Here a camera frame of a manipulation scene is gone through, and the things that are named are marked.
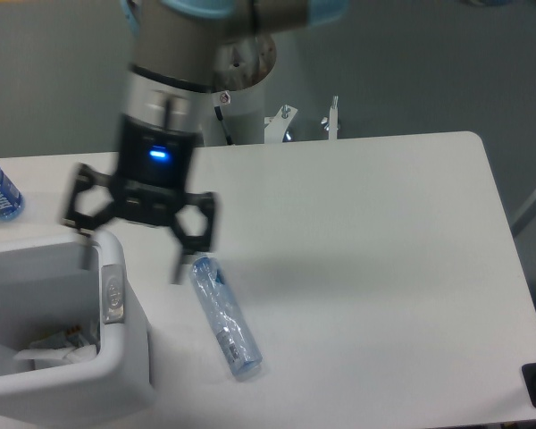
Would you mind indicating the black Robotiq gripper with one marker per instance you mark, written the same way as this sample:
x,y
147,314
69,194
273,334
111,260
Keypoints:
x,y
148,186

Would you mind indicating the crushed clear plastic bottle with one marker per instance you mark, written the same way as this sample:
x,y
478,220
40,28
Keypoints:
x,y
224,316

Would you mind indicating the white paper wrapper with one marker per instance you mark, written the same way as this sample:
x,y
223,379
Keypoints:
x,y
60,349

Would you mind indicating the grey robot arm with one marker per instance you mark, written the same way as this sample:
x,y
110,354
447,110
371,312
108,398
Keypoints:
x,y
170,79

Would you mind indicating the white trash can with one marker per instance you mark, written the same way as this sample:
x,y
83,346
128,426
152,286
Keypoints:
x,y
52,284

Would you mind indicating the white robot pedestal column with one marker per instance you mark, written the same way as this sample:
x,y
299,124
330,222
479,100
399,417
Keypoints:
x,y
241,72

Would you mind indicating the white middle mounting bracket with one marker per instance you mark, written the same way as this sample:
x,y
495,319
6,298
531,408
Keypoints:
x,y
277,128

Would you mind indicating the white right clamp bracket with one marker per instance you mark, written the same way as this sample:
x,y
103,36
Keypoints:
x,y
330,123

